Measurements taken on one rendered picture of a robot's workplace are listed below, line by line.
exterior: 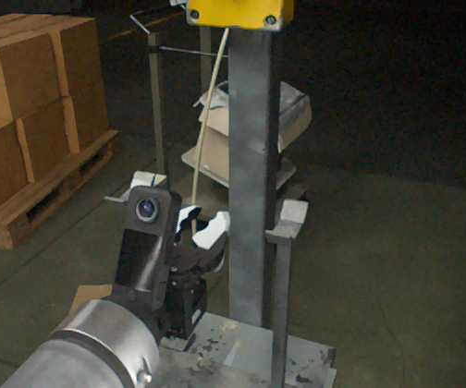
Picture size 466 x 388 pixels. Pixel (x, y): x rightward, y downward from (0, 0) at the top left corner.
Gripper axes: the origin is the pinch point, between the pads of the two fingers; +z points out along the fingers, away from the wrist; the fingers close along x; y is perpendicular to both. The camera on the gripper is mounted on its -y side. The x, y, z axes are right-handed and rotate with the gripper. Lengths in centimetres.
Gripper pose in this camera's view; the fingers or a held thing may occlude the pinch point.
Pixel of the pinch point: (208, 211)
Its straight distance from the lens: 61.9
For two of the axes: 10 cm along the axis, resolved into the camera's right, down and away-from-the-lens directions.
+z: 3.7, -4.4, 8.2
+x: 9.3, 1.8, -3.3
